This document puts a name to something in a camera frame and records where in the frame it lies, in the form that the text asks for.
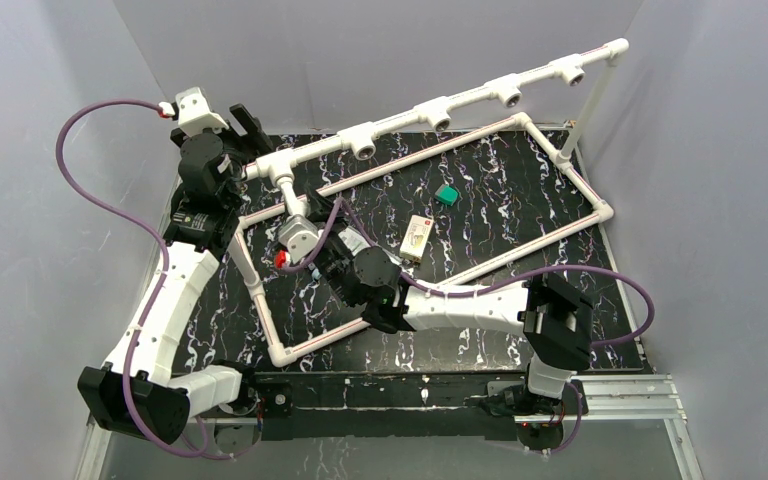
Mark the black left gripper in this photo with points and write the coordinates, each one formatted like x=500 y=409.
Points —
x=259 y=143

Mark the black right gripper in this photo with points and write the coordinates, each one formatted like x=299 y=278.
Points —
x=319 y=208

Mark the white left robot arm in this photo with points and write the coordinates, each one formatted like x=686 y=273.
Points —
x=135 y=391

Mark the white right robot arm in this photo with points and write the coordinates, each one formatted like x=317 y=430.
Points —
x=550 y=313

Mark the beige cardboard small box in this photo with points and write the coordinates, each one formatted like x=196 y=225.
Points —
x=416 y=238

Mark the green small box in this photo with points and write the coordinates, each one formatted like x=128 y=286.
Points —
x=446 y=195

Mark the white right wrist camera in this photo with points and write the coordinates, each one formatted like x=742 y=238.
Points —
x=298 y=237

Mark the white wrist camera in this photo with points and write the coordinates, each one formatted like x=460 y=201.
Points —
x=298 y=237
x=195 y=114

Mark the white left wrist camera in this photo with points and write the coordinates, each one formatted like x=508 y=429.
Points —
x=195 y=114

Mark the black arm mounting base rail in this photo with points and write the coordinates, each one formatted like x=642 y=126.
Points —
x=492 y=405

